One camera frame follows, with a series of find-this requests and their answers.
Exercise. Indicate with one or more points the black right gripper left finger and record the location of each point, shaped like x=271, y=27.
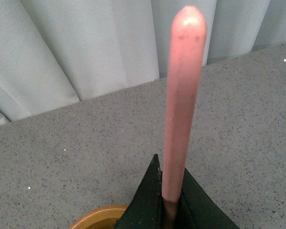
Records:
x=144, y=211

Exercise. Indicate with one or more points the white curtain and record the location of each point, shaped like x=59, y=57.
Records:
x=55, y=53

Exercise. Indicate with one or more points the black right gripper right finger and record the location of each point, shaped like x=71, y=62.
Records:
x=197, y=211

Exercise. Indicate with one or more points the bamboo chopstick holder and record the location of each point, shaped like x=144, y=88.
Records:
x=100, y=218

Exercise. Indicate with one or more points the pink chopstick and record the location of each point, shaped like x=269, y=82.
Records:
x=187, y=44

